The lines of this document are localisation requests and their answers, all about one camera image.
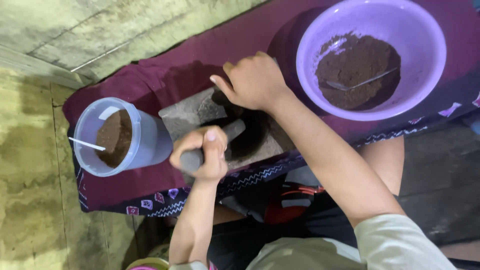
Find person's left hand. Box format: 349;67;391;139
169;125;229;183

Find person's right hand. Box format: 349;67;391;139
209;51;292;114

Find grey stone pestle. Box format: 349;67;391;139
179;119;247;174

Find grey stone mortar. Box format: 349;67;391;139
158;86;297;178

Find person's left leg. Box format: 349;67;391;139
212;204;246;226

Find person's leg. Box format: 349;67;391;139
357;135;406;197
212;204;246;226

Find clear plastic container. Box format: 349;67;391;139
73;97;174;178

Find metal spoon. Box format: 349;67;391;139
325;67;398;92

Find black shorts with red print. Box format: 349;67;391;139
207;165;358;270

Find brown powder in clear container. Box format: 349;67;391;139
95;109;133;169

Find maroon cloth with patterned border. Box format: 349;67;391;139
62;0;480;218

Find brown powder in purple bowl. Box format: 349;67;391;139
315;33;401;111

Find yellow plastic bowl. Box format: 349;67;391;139
125;244;170;270

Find white plastic spoon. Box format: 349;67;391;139
68;137;106;152

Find person's right leg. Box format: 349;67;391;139
357;135;406;197

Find purple plastic bowl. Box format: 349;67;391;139
296;0;447;122

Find pale grey shirt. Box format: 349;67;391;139
169;214;459;270

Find blue plastic object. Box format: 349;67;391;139
469;111;480;136

